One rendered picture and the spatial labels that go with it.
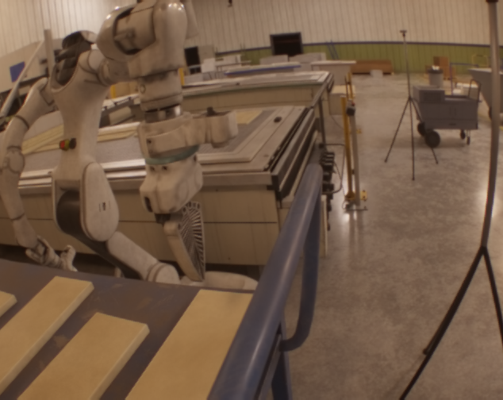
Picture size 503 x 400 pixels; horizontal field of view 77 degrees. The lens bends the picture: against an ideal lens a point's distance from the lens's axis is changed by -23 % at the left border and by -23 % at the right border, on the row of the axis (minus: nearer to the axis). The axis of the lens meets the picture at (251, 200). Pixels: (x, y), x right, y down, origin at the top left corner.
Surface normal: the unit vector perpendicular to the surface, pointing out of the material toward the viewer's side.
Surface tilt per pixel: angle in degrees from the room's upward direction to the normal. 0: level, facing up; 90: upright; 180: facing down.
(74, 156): 68
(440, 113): 90
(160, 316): 0
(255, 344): 23
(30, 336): 0
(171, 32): 101
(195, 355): 0
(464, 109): 90
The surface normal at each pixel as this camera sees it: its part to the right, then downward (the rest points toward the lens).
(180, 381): -0.13, -0.92
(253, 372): 0.69, -0.55
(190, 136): 0.03, 0.38
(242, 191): -0.25, 0.40
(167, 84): 0.61, 0.22
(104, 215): 0.90, 0.05
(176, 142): 0.24, 0.34
